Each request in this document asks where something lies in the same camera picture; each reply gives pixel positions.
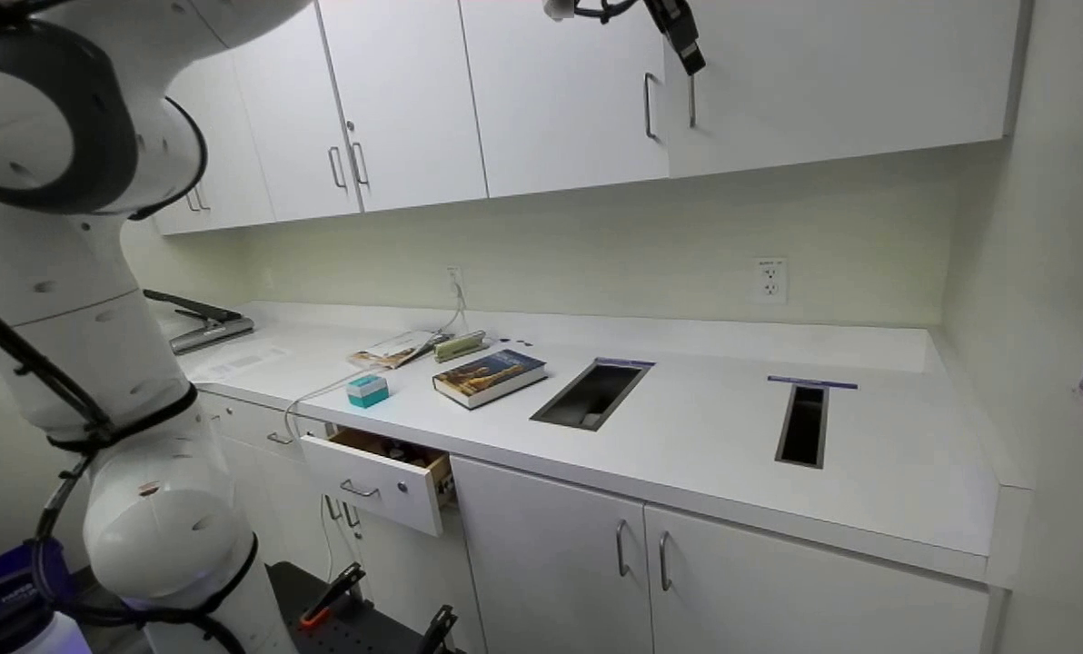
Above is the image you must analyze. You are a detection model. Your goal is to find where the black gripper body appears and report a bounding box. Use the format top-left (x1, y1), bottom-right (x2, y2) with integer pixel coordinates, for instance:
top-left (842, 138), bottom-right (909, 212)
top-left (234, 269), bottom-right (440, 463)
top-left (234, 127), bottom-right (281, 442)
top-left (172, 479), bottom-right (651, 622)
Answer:
top-left (640, 0), bottom-right (702, 49)

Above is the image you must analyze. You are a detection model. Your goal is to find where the white cabinet door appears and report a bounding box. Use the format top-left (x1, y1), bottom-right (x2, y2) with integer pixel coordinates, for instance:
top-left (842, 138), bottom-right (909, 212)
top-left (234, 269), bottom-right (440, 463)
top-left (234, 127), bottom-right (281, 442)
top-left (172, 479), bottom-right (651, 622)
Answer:
top-left (660, 0), bottom-right (1035, 181)
top-left (447, 454), bottom-right (658, 654)
top-left (150, 50), bottom-right (281, 241)
top-left (640, 504), bottom-right (998, 654)
top-left (321, 487), bottom-right (484, 654)
top-left (244, 3), bottom-right (367, 229)
top-left (312, 0), bottom-right (492, 220)
top-left (457, 0), bottom-right (677, 205)

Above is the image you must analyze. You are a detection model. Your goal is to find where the wide rectangular countertop opening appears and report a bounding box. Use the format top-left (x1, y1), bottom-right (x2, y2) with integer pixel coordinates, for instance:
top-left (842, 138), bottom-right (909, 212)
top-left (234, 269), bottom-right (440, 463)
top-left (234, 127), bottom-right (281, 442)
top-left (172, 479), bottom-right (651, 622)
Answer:
top-left (526, 354), bottom-right (658, 438)

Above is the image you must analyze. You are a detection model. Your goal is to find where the hardcover book picture cover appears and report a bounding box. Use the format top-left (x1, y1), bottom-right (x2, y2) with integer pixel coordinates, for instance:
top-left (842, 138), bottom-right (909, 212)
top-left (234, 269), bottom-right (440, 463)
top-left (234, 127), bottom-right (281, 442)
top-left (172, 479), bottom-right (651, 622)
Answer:
top-left (428, 344), bottom-right (553, 416)

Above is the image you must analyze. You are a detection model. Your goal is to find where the narrow countertop slot opening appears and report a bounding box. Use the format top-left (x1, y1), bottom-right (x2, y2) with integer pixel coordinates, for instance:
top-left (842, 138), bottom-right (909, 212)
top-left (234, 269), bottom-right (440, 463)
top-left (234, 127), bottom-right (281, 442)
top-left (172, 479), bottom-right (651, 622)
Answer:
top-left (763, 370), bottom-right (862, 471)

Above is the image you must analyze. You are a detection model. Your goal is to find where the stack of papers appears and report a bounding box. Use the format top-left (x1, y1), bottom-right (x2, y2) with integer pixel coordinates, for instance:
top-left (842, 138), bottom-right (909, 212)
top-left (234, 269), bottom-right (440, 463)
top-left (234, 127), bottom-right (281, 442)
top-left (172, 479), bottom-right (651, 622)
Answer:
top-left (350, 327), bottom-right (444, 375)

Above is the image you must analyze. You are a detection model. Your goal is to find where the white drawer wooden interior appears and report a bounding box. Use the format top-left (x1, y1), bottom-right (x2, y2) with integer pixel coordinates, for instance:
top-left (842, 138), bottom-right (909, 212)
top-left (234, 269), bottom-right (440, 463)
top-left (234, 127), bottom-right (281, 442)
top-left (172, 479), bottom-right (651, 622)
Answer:
top-left (298, 422), bottom-right (457, 543)

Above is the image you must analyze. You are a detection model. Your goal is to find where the white drawer round lock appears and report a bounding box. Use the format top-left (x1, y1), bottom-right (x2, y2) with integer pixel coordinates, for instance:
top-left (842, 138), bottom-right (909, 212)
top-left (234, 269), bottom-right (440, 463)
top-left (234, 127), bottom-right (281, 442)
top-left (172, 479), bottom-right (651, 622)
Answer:
top-left (193, 394), bottom-right (326, 487)

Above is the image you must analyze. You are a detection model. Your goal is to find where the black orange bar clamp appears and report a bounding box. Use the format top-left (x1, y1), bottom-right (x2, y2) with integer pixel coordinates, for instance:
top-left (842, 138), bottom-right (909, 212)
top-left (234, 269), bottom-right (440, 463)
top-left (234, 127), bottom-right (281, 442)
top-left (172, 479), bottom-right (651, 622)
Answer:
top-left (413, 599), bottom-right (461, 654)
top-left (296, 561), bottom-right (371, 635)

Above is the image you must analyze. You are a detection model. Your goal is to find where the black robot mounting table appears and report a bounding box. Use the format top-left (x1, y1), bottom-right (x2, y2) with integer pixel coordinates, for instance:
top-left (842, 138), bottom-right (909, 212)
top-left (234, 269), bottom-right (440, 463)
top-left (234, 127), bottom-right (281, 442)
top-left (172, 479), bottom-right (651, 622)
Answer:
top-left (261, 561), bottom-right (473, 654)

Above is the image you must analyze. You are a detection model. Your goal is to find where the white empty wall outlet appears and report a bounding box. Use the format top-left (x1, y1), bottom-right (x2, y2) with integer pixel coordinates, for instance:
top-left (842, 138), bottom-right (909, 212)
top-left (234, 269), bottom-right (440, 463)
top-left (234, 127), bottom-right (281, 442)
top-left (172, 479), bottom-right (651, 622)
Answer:
top-left (754, 253), bottom-right (788, 304)

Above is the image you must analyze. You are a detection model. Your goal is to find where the black wire rack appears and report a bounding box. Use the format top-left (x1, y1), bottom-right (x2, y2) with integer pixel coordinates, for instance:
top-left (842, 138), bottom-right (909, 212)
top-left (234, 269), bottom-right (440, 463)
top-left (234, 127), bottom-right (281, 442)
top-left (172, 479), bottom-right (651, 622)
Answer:
top-left (140, 287), bottom-right (259, 361)

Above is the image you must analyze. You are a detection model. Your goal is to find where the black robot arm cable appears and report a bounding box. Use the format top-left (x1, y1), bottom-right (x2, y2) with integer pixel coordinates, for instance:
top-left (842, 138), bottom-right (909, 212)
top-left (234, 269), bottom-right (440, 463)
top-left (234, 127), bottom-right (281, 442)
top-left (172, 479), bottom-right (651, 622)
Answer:
top-left (0, 284), bottom-right (266, 654)

